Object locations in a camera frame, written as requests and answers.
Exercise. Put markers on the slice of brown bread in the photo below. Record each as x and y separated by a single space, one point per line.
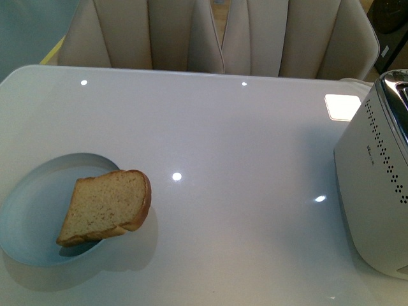
106 206

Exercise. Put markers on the light blue round plate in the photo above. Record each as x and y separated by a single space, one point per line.
33 213

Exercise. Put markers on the beige chair on left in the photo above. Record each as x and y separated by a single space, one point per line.
161 35

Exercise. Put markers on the beige chair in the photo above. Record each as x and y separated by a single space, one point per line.
328 40
161 35

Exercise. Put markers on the white chrome two-slot toaster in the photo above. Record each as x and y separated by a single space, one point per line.
371 167

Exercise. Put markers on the beige chair on right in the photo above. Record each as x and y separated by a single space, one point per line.
328 40

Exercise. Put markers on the black cabinet in background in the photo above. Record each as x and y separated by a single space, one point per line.
389 20

